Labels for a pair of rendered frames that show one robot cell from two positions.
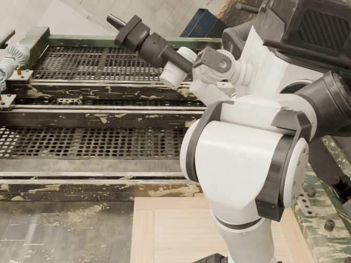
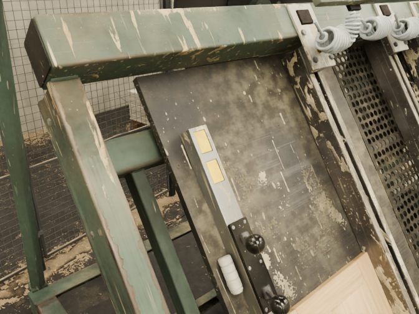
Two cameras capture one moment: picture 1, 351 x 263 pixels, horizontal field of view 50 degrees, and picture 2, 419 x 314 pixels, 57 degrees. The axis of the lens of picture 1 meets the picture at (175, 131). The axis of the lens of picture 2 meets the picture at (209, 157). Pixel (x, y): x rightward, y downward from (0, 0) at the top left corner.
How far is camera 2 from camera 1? 0.42 m
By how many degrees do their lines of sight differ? 23
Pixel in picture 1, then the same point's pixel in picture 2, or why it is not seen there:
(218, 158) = not seen: outside the picture
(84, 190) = (353, 197)
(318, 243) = not seen: outside the picture
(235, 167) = not seen: outside the picture
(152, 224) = (352, 291)
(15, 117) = (383, 62)
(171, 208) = (373, 300)
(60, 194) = (337, 174)
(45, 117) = (396, 93)
